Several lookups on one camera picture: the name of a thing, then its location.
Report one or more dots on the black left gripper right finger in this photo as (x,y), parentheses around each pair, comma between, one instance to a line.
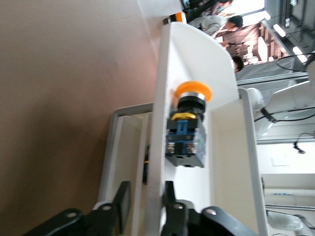
(172,211)

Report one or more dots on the finger of the orange block right gripper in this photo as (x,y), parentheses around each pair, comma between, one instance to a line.
(179,17)

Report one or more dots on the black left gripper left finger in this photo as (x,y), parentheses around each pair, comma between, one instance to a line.
(121,206)

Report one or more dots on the orange mushroom push button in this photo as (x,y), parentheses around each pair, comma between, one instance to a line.
(187,137)

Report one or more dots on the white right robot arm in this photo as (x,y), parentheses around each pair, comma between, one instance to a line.
(283,103)

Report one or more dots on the person in grey shirt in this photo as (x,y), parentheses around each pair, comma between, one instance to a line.
(211,23)

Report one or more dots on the small black yellow component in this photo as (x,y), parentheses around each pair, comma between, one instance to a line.
(146,169)

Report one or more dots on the person with black hair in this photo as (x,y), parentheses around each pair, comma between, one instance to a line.
(238,63)

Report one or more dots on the rectangular ceiling light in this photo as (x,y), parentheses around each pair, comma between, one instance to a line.
(299,54)
(279,30)

